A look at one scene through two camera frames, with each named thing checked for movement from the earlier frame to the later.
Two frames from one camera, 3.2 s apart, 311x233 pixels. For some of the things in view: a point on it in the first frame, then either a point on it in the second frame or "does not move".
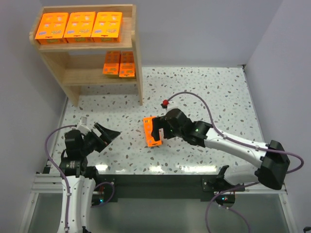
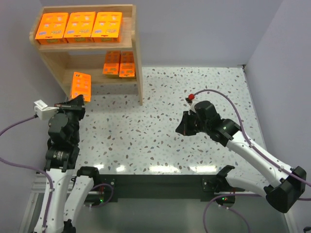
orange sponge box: x=148 y=126 to x=81 y=85
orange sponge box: x=108 y=27 does not move
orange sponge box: x=79 y=26 does not move
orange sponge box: x=111 y=63 does not move
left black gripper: x=96 y=139 to x=73 y=107
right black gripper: x=158 y=127 to x=190 y=123
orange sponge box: x=51 y=27 does not move
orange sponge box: x=127 y=65 does not move
